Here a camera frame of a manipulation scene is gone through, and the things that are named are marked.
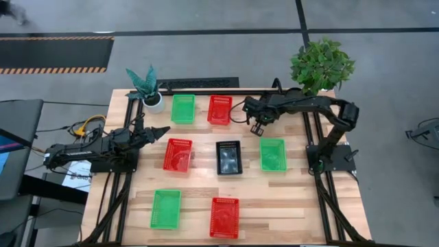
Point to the snake plant in white pot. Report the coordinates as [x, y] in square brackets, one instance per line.
[154, 103]

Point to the black computer monitor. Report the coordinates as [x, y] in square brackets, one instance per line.
[5, 144]

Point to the black side desk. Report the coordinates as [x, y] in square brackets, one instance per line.
[51, 192]

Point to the red plastic basket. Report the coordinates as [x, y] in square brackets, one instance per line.
[224, 217]
[177, 155]
[219, 109]

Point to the dark grey desk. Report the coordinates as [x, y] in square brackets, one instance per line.
[24, 116]

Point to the green plastic basket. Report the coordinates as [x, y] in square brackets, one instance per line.
[166, 209]
[273, 155]
[183, 109]

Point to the black aluminium frame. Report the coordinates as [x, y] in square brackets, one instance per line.
[205, 92]

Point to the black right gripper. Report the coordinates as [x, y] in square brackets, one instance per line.
[260, 109]

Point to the black hazard striped floor mat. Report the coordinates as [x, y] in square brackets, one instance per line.
[51, 53]

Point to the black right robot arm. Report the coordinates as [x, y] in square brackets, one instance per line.
[319, 103]

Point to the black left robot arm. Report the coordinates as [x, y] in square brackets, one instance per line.
[75, 152]

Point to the black perforated floor strip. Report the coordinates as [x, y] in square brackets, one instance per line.
[199, 83]

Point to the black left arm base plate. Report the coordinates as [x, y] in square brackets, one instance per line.
[113, 166]

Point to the black plastic basket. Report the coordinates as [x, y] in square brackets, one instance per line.
[229, 158]

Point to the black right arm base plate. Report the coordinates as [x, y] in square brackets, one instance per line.
[339, 162]

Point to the white printed paper sign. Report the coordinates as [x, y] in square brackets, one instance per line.
[80, 171]

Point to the grey tripod stand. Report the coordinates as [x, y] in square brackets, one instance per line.
[423, 132]

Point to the leafy green plant black pot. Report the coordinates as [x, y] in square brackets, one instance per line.
[322, 65]

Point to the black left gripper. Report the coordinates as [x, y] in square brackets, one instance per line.
[145, 134]

